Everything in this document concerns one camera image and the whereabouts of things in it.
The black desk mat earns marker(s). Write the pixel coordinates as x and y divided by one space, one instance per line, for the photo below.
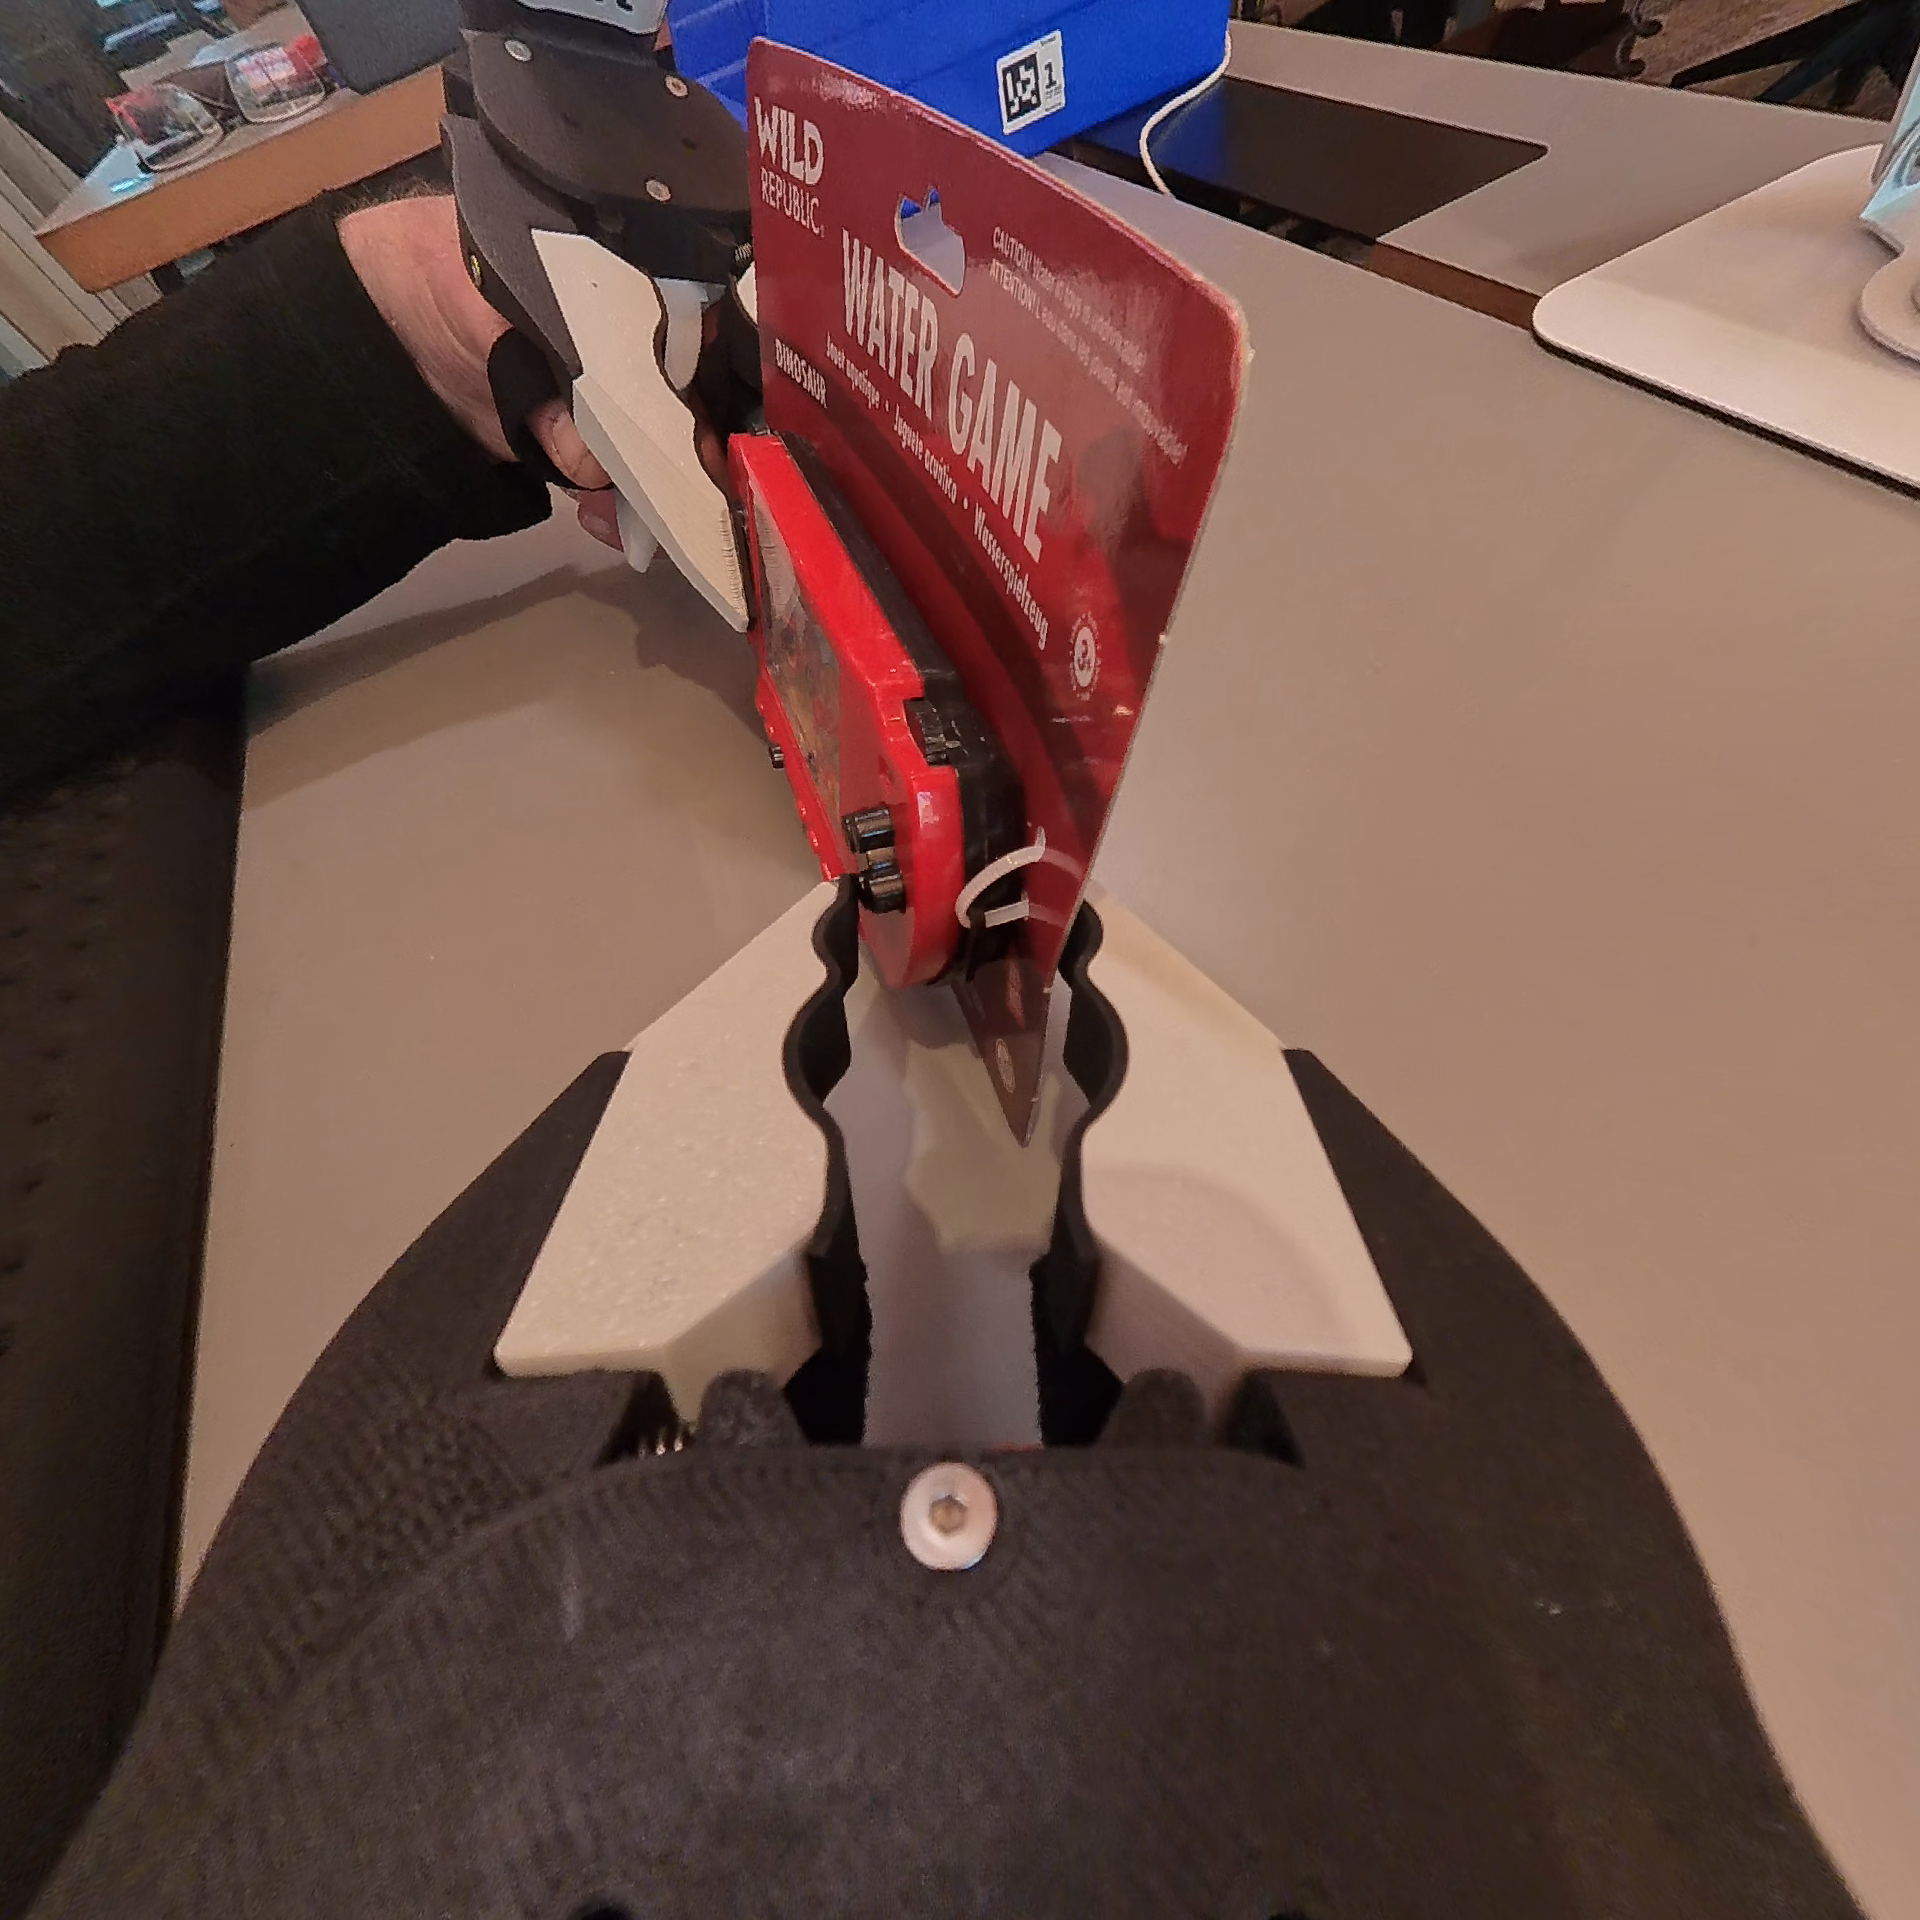
1350 166

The person's left hand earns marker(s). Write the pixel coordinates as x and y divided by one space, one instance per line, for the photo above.
421 300

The person's left forearm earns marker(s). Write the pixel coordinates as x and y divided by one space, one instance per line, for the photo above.
193 497

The blue bin with tag sticker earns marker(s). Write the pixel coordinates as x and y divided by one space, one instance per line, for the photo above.
868 73

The red handheld toy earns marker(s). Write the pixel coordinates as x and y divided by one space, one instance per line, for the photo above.
978 375

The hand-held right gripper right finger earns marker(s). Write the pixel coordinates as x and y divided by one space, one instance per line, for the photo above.
1228 1215

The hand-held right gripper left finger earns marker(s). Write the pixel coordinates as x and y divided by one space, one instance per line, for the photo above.
672 1215

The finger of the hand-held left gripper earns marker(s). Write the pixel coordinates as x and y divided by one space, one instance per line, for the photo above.
632 405
682 338

